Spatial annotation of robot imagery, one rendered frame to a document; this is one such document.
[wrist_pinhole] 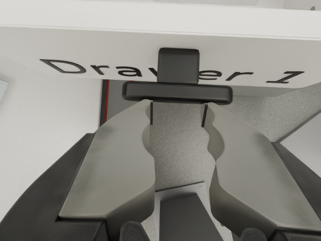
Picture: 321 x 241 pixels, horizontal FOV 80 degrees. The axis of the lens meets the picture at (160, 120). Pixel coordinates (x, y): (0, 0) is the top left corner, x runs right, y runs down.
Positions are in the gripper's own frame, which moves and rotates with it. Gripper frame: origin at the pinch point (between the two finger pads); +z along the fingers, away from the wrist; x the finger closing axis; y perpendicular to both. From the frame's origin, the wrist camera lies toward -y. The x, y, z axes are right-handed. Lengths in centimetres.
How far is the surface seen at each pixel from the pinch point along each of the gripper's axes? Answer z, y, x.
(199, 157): 67, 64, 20
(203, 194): 55, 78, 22
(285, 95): 87, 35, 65
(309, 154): 67, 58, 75
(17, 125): 11.7, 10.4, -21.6
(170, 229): 28, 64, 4
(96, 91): 14.8, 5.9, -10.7
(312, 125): 76, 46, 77
